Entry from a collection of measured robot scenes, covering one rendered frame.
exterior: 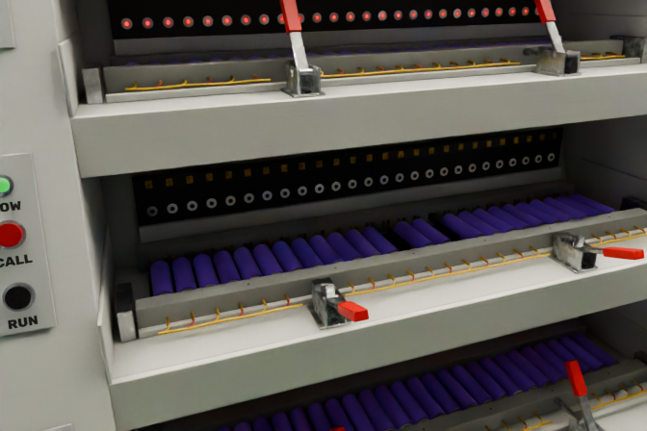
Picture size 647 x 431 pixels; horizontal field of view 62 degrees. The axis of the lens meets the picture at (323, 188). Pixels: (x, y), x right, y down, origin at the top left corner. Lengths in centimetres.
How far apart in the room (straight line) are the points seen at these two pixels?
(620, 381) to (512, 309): 24
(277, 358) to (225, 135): 18
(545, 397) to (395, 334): 25
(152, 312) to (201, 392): 8
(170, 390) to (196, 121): 20
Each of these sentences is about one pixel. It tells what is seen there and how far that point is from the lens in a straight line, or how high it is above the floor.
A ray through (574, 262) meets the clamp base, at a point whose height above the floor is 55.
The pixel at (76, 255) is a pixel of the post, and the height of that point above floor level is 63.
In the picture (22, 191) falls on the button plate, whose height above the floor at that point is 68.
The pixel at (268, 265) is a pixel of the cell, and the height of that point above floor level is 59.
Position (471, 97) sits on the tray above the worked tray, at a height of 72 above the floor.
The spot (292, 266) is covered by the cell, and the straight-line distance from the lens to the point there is 52.
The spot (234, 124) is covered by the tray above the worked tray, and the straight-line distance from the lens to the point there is 43.
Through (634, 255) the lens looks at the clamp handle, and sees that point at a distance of 55.
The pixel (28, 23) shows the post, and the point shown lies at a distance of 43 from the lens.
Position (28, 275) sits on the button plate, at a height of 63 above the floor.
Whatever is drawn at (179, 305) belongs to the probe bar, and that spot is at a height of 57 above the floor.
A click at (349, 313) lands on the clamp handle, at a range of 41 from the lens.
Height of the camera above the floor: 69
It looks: 4 degrees down
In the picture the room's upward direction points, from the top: 7 degrees counter-clockwise
